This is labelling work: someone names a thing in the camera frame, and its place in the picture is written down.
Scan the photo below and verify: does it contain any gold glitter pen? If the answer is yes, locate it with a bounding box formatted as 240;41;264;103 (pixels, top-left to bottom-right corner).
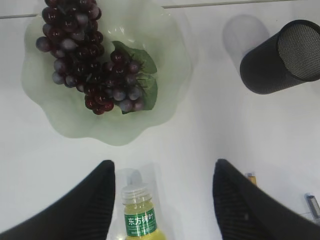
245;172;257;186

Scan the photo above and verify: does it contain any green wavy glass plate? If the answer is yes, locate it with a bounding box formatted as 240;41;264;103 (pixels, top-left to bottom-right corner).
21;0;192;146

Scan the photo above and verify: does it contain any silver glitter pen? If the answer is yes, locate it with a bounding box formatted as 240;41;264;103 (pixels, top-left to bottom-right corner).
304;193;320;224

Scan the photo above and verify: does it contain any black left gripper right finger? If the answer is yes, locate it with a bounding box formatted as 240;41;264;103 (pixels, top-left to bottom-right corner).
212;159;320;240

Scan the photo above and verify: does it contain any yellow tea drink bottle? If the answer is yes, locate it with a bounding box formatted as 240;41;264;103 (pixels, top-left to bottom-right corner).
121;184;166;240

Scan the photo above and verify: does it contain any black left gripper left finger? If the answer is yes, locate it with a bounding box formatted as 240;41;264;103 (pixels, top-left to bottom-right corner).
0;160;116;240

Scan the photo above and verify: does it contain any purple artificial grape bunch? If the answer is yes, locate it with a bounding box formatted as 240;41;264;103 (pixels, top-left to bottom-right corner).
35;0;158;115

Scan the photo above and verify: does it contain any black mesh pen holder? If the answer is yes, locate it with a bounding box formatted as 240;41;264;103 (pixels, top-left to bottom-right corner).
239;19;320;95

